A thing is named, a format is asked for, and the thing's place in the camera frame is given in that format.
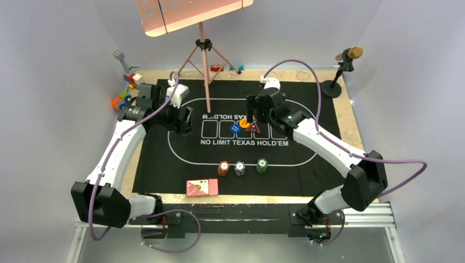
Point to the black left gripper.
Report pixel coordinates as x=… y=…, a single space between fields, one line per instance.
x=176 y=124

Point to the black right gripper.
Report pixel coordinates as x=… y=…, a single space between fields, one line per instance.
x=253 y=103

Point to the red triangular all-in marker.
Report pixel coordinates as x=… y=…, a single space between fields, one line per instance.
x=253 y=128

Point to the yellow big blind button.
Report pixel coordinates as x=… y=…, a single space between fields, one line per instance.
x=244 y=124

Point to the blue small blind button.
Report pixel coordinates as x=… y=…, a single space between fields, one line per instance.
x=235 y=128

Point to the red poker chip stack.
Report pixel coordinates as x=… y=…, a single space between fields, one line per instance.
x=223 y=168

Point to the blue poker chip stack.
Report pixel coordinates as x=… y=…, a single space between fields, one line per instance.
x=239 y=168

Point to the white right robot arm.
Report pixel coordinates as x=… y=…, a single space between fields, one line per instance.
x=364 y=174

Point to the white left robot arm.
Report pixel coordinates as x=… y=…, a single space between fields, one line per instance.
x=99 y=197

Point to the black poker table mat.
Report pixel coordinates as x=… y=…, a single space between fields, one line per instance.
x=167 y=160

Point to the small teal toy block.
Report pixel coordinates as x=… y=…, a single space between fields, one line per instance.
x=240 y=68

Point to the green poker chip stack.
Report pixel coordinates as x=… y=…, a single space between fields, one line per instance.
x=262 y=165

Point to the red playing card box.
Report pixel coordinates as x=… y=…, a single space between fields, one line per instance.
x=204 y=187

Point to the small red toy block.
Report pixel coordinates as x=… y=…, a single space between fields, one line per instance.
x=217 y=68

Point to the colourful toy block train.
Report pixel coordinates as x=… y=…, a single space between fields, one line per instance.
x=134 y=80

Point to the gold microphone on stand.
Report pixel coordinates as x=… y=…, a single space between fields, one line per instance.
x=332 y=89

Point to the grey toy block tower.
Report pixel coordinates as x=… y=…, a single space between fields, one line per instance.
x=119 y=56

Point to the pink music stand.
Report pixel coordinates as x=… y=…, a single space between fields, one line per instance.
x=163 y=17

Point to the aluminium mounting rail frame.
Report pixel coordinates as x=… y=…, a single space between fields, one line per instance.
x=254 y=231

